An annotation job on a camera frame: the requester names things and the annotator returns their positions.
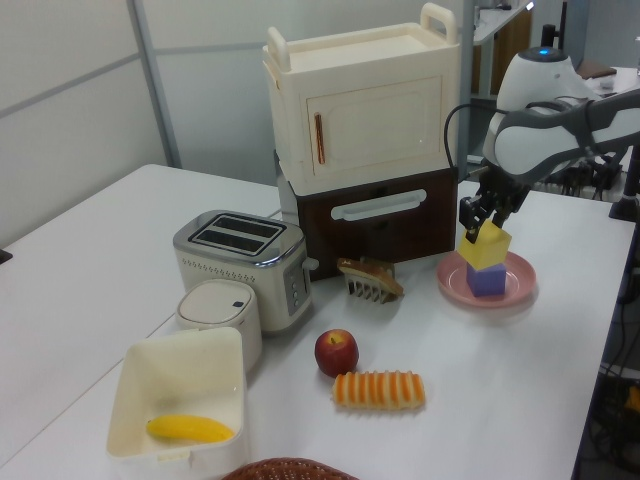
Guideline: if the red apple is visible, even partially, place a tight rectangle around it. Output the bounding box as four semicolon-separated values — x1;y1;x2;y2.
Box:
314;328;360;379

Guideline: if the small white lidded bin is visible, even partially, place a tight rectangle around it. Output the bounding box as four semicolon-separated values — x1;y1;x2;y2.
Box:
174;278;264;374

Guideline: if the pink plate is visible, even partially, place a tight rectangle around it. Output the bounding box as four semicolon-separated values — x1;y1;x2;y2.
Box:
437;249;537;309

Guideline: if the long striped bread roll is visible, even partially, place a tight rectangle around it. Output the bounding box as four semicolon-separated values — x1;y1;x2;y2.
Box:
331;369;427;413

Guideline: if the yellow cube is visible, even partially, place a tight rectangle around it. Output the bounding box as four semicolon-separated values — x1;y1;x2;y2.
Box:
458;219;515;269

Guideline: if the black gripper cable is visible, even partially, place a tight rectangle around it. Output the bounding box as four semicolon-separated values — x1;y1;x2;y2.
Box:
443;102;506;176

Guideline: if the cream open plastic box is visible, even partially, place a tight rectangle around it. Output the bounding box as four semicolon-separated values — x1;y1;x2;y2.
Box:
106;327;250;476

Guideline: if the black camera stand clamp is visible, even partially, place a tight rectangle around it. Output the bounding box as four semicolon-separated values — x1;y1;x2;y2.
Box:
607;144;640;221

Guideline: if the cream cabinet with handles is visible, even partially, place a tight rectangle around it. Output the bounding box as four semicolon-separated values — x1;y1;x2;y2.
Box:
262;2;461;184

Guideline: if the yellow banana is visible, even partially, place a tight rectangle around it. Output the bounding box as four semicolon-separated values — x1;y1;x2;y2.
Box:
145;414;236;445

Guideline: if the brown wicker basket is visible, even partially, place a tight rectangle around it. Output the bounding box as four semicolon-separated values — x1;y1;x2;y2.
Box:
219;457;361;480

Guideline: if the silver two-slot toaster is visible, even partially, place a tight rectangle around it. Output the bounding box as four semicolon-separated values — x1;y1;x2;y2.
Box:
172;209;320;336

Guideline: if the wooden shelf unit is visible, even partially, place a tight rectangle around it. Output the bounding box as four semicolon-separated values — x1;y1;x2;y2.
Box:
469;0;534;99

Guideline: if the brown bread slice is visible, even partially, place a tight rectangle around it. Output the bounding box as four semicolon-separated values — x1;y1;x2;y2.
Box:
336;257;405;297

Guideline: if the purple cube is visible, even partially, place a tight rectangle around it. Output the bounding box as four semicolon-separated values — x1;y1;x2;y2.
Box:
465;260;507;299

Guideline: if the black computer monitor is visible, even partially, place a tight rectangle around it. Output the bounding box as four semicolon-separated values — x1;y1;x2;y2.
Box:
539;0;571;51

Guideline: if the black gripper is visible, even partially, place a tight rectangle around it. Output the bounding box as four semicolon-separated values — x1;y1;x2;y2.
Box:
459;167;530;245

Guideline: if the brown drawer unit white handle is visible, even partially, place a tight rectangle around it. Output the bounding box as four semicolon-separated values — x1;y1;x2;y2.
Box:
273;149;460;281

